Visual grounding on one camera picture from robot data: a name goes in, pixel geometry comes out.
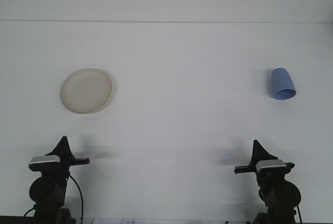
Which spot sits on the pale blue cup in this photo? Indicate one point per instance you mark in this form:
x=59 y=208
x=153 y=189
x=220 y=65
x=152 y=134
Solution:
x=282 y=83

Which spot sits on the pale round plate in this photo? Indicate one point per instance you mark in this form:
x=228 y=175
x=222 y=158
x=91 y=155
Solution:
x=86 y=91

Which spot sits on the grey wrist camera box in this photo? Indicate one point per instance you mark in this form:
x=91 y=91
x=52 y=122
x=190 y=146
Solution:
x=44 y=161
x=270 y=165

